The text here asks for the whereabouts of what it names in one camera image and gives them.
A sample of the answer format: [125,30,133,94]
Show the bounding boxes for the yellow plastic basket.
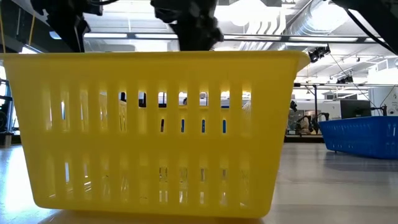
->
[0,50,311,219]

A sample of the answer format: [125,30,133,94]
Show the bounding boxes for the blue plastic basket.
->
[318,115,398,161]

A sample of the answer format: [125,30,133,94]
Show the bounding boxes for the dark equipment rack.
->
[0,77,15,147]

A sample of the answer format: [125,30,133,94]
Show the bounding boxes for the black track spotlight cluster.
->
[307,45,331,63]
[336,74,354,85]

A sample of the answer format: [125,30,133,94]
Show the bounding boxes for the background black robot arms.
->
[294,111,330,135]

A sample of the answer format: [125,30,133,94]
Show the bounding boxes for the black computer monitor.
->
[340,99,373,119]

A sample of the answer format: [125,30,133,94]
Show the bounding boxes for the white poster panel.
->
[368,86,398,118]

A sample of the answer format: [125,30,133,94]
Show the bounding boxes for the long yellow cable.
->
[28,14,35,47]

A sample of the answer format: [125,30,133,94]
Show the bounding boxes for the silver ventilation duct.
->
[273,0,352,52]

